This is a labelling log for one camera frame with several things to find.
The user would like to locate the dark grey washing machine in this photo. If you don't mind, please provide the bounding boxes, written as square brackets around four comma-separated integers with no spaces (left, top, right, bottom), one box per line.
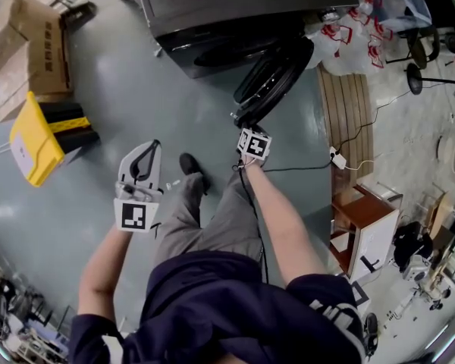
[136,0,361,80]

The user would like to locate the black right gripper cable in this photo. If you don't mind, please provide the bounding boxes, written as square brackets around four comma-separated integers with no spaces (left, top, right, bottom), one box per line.
[233,163,270,284]

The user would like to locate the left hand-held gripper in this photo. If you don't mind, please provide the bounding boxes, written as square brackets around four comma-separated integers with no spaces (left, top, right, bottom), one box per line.
[113,139,165,234]

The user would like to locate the white backpack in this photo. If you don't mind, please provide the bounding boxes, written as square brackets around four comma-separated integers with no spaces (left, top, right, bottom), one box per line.
[401,254,431,282]

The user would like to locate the black floor fan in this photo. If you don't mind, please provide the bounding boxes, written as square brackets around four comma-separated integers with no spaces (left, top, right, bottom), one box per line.
[405,62,455,104]

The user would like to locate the black cabinet handle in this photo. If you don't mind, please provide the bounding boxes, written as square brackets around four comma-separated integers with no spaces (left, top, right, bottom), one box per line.
[359,256,380,275]

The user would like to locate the person's left forearm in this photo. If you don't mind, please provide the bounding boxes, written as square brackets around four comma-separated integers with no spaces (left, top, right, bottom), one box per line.
[77,227,133,316]

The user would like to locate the white cable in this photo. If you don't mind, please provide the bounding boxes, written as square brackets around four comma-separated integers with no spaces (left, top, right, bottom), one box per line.
[343,159,375,171]

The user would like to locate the person's left black shoe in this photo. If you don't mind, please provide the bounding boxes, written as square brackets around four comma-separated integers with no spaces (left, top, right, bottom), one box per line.
[178,152,212,195]

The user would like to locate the person's navy shirt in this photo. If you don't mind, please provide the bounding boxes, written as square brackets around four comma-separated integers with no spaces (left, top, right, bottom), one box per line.
[70,250,367,364]

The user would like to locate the yellow plastic bin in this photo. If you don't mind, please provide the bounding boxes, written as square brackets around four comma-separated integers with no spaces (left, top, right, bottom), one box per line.
[9,91,66,188]

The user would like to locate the black power cable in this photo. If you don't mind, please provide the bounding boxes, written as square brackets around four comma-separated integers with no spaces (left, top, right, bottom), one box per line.
[263,159,334,174]

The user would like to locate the printed cardboard box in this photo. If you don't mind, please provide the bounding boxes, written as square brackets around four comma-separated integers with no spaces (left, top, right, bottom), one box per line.
[0,0,75,124]

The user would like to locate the clear plastic storage bag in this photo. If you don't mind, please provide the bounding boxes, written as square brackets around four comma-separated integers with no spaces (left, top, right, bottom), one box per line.
[394,0,433,28]

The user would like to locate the black hand trolley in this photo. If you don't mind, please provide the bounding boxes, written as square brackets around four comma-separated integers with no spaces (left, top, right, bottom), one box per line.
[14,0,99,27]

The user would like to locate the person's right forearm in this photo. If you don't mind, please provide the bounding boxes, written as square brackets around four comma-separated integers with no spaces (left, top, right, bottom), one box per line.
[239,157,327,290]

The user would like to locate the pile of white plastic bags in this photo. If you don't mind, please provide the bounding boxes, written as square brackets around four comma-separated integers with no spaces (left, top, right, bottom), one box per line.
[305,0,395,77]

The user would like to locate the white power strip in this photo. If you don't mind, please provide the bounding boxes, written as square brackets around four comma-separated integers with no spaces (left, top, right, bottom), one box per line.
[328,146,348,168]

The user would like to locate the white brown cabinet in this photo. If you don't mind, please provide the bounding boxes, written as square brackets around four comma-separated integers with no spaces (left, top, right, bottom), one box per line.
[328,184,401,280]

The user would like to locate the black fan cable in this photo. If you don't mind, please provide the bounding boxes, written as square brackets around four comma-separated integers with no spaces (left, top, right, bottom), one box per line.
[335,87,416,155]

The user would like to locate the brown wooden slatted platform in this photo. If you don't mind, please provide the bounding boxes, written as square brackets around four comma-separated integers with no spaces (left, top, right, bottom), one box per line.
[316,66,375,196]

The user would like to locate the round black machine door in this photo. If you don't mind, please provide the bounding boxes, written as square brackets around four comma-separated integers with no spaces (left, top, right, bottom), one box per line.
[233,36,315,127]

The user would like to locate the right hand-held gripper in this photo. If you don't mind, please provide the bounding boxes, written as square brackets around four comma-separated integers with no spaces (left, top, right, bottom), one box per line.
[231,111,274,163]

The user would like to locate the person's grey trousers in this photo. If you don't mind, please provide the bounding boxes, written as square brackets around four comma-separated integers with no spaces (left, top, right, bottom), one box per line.
[153,168,265,267]

